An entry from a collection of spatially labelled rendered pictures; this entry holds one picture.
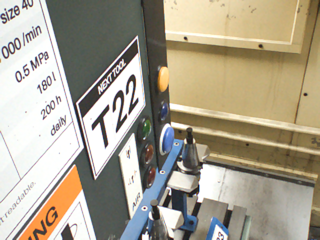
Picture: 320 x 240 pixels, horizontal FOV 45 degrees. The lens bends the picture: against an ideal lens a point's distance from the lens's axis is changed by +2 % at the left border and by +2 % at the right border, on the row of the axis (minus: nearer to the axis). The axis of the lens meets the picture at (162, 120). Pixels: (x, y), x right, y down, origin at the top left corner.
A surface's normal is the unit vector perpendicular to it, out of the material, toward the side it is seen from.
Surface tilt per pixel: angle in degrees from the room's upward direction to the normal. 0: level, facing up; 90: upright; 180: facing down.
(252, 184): 24
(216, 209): 0
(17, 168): 90
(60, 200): 90
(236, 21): 90
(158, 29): 90
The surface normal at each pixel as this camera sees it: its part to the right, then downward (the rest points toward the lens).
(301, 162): -0.31, 0.60
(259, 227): -0.19, -0.47
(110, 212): 0.94, 0.17
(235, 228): -0.06, -0.79
